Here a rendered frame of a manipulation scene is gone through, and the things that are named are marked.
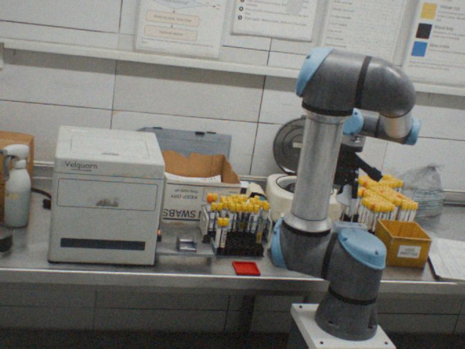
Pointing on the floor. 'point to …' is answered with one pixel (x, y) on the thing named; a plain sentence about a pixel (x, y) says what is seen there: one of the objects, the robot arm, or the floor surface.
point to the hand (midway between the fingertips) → (344, 208)
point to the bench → (201, 282)
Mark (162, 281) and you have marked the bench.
